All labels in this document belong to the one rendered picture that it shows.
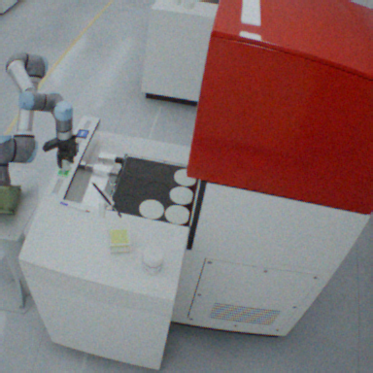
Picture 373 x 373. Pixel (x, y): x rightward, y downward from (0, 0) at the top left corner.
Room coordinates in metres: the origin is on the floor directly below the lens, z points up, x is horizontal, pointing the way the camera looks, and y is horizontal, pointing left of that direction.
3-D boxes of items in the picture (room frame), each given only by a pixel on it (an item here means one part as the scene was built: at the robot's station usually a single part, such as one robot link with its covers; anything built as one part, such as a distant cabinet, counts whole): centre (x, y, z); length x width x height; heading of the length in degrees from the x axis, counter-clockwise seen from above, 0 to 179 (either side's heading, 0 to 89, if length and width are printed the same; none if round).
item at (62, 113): (1.28, 0.52, 1.28); 0.09 x 0.08 x 0.11; 41
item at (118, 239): (0.95, 0.21, 1.00); 0.07 x 0.07 x 0.07; 18
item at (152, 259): (0.89, 0.07, 1.01); 0.07 x 0.07 x 0.10
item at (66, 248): (0.95, 0.28, 0.89); 0.62 x 0.35 x 0.14; 89
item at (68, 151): (1.28, 0.51, 1.12); 0.09 x 0.08 x 0.12; 89
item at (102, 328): (1.25, 0.28, 0.41); 0.97 x 0.64 x 0.82; 179
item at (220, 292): (1.51, -0.40, 0.41); 0.82 x 0.71 x 0.82; 179
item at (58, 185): (1.41, 0.53, 0.89); 0.55 x 0.09 x 0.14; 179
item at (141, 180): (1.33, 0.12, 0.90); 0.34 x 0.34 x 0.01; 89
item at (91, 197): (1.32, 0.39, 0.87); 0.36 x 0.08 x 0.03; 179
